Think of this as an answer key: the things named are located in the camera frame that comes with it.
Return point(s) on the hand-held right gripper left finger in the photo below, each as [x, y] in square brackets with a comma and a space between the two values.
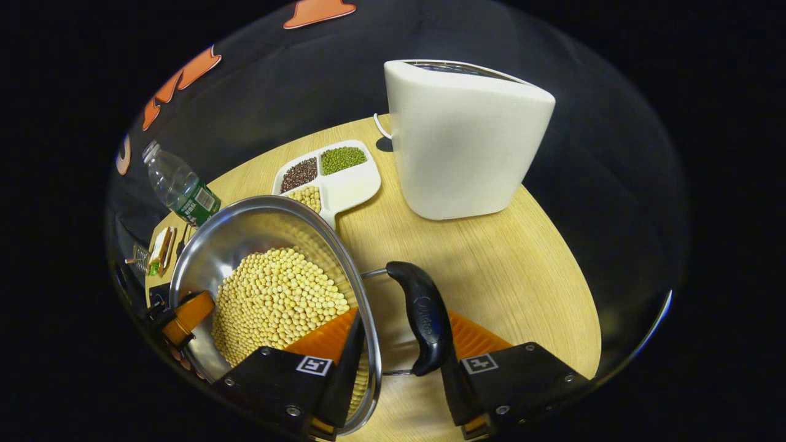
[347, 374]

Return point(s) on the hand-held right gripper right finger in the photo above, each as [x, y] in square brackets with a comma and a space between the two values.
[457, 393]

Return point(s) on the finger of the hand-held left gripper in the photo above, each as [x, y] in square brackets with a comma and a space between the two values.
[190, 313]

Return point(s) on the stainless steel pot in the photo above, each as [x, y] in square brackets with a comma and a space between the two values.
[245, 233]

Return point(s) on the sandwich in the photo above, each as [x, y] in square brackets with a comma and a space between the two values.
[161, 250]

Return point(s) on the large pile of soybeans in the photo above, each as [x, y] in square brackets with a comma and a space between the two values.
[276, 301]

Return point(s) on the clear plastic water bottle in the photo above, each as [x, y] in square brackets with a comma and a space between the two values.
[184, 190]

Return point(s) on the small soybean portion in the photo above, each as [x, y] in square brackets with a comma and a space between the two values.
[306, 198]

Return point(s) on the red bean portion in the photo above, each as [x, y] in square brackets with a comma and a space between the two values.
[299, 175]

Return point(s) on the white divided plate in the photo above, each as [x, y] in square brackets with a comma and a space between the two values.
[353, 184]

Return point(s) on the green mung bean portion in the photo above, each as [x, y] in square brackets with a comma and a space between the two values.
[342, 160]

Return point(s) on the white toaster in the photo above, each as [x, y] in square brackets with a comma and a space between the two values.
[466, 147]

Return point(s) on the black backdrop cloth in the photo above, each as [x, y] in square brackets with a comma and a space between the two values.
[276, 80]

